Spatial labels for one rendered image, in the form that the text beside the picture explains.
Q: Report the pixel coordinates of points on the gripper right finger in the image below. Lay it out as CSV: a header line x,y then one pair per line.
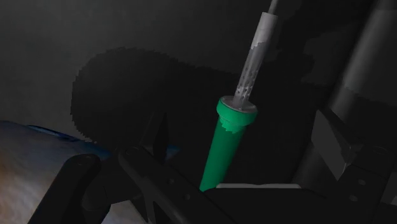
x,y
363,183

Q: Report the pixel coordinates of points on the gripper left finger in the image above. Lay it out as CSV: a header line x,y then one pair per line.
x,y
161,183

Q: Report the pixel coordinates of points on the green soldering iron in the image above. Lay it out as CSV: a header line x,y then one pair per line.
x,y
223,149

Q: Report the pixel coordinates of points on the grey cylinder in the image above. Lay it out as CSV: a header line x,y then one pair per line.
x,y
369,52

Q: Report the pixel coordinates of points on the blue and white rounded object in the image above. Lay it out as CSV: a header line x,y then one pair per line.
x,y
28,167

